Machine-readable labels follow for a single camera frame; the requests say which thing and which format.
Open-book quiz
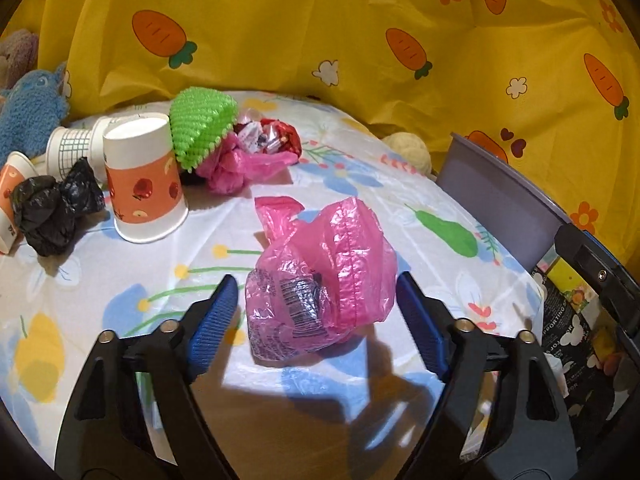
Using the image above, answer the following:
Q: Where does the floral bedsheet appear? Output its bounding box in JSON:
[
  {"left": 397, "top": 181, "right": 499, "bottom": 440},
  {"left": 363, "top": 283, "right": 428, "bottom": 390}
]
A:
[{"left": 0, "top": 91, "right": 546, "bottom": 480}]

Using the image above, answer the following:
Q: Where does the black plastic bag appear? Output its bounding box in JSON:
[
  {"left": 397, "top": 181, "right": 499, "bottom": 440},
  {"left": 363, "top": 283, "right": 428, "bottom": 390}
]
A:
[{"left": 12, "top": 156, "right": 106, "bottom": 257}]

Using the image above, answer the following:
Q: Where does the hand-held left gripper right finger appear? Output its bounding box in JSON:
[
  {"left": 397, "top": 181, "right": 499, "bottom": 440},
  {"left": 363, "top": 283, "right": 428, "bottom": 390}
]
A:
[{"left": 395, "top": 271, "right": 576, "bottom": 480}]

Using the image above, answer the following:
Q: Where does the clear plastic wrapper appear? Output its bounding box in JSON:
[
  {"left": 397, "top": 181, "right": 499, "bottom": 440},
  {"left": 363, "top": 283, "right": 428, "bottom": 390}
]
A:
[{"left": 237, "top": 109, "right": 267, "bottom": 136}]

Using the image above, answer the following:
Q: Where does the blue plush toy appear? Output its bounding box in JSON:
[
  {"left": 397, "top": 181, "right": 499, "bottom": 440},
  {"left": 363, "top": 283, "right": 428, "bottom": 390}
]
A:
[{"left": 0, "top": 62, "right": 71, "bottom": 167}]

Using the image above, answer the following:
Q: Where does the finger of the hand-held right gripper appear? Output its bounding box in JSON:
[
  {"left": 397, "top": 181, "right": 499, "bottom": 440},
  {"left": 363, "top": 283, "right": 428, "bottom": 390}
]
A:
[{"left": 554, "top": 222, "right": 632, "bottom": 333}]

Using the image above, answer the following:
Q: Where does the red foil wrapper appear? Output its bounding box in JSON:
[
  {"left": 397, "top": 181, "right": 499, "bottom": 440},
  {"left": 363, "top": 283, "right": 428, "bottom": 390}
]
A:
[{"left": 235, "top": 116, "right": 302, "bottom": 158}]

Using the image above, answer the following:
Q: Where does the green foam net sleeve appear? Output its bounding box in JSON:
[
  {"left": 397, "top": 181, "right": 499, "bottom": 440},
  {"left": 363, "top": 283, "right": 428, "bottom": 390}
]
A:
[{"left": 169, "top": 87, "right": 239, "bottom": 171}]

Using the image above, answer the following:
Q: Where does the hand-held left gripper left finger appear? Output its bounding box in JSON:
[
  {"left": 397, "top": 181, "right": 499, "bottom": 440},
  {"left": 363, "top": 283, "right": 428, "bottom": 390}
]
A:
[{"left": 54, "top": 274, "right": 240, "bottom": 480}]

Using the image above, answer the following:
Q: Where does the orange apple-print paper cup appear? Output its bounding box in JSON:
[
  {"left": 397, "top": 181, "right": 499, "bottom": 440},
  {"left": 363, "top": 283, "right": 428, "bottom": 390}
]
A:
[
  {"left": 0, "top": 151, "right": 37, "bottom": 255},
  {"left": 102, "top": 113, "right": 190, "bottom": 244}
]

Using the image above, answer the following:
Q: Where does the green grid paper cup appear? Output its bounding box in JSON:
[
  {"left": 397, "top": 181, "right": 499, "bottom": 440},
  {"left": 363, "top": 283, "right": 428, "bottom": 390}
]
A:
[{"left": 46, "top": 116, "right": 126, "bottom": 182}]

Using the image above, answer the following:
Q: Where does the cream plush toy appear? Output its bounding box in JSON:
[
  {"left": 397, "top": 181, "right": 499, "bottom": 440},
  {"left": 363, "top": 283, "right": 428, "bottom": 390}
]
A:
[{"left": 382, "top": 131, "right": 432, "bottom": 176}]

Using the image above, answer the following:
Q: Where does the pink plastic bag with barcode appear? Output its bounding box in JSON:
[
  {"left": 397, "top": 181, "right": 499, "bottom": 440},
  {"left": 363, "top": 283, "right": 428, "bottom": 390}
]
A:
[{"left": 244, "top": 196, "right": 398, "bottom": 363}]

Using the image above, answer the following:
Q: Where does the grey-pink plush bear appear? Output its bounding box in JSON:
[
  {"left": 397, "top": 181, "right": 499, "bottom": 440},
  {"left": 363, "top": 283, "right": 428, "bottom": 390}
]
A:
[{"left": 0, "top": 28, "right": 40, "bottom": 91}]

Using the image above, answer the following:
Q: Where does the yellow carrot-print cloth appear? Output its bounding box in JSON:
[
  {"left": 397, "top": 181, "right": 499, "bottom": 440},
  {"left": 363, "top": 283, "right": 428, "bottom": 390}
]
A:
[{"left": 0, "top": 0, "right": 640, "bottom": 273}]

